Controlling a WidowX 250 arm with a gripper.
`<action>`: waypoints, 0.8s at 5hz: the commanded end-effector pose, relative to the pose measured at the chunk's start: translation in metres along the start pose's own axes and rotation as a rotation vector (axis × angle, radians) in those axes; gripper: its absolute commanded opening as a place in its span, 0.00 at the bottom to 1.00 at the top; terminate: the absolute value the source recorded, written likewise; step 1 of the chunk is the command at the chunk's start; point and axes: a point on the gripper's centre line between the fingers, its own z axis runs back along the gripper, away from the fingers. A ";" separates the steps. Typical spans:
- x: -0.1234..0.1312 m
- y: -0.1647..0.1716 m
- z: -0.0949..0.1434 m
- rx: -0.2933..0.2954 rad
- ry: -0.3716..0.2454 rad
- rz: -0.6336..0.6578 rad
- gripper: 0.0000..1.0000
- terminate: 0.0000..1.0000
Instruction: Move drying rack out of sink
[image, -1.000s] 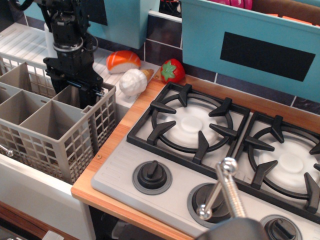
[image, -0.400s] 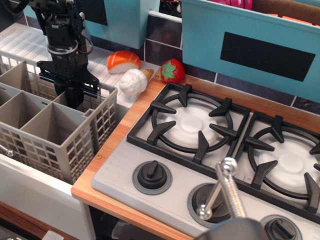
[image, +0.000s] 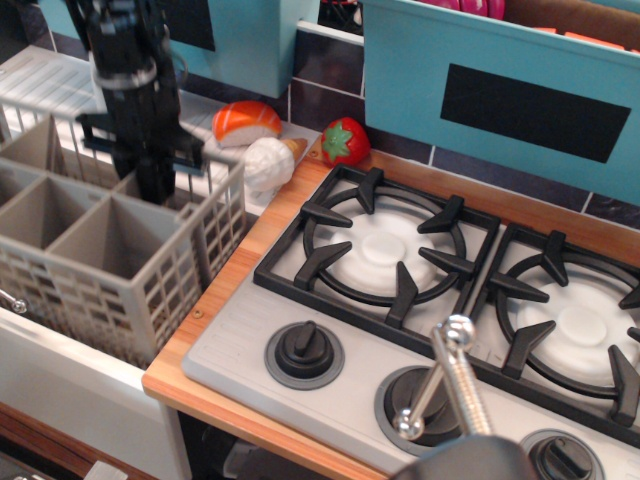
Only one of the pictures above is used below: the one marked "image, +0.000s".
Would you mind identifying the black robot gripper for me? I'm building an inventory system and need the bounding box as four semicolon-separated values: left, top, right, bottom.
76;74;205;205

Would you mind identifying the grey plastic drying rack basket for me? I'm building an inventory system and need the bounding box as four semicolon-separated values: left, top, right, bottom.
1;104;246;367

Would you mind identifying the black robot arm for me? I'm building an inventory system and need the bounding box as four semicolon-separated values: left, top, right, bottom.
66;1;204;204

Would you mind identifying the orange salmon sushi toy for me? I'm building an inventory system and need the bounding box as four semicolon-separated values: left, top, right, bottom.
212;100;283;148

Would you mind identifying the white toy ice cream cone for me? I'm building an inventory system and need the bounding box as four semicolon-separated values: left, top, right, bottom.
242;137;308;192

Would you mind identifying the small chrome pin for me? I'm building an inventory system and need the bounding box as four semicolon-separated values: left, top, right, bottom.
0;289;28;315

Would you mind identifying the red toy strawberry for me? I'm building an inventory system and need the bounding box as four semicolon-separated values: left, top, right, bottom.
321;117;371;166

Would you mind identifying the black left stove knob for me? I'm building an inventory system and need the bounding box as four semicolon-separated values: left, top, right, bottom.
264;320;346;391

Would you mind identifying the black stove knob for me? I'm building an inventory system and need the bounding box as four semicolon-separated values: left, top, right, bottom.
374;366;461;456
264;320;346;391
520;429;606;480

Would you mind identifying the grey toy stove top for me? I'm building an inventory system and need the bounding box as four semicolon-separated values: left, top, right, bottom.
181;163;640;480

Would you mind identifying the black left burner grate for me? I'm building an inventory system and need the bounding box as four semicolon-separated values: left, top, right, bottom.
254;166;500;356

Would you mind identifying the black burner grate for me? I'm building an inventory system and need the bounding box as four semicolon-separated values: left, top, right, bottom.
471;224;639;447
254;166;500;356

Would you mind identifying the black middle stove knob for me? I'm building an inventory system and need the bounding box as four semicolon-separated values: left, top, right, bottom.
374;366;461;456

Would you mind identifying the large teal bin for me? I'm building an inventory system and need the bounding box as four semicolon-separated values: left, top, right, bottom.
364;1;639;203

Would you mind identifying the black right burner grate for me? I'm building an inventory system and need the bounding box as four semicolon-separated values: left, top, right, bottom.
471;224;639;447

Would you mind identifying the black right stove knob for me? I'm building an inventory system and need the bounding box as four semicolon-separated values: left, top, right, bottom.
520;429;606;480

